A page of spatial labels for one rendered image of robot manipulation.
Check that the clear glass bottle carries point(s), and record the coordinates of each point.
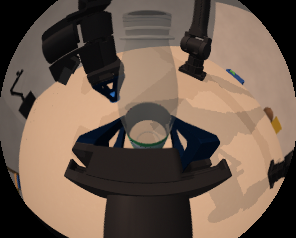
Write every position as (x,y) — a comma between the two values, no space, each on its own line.
(147,89)

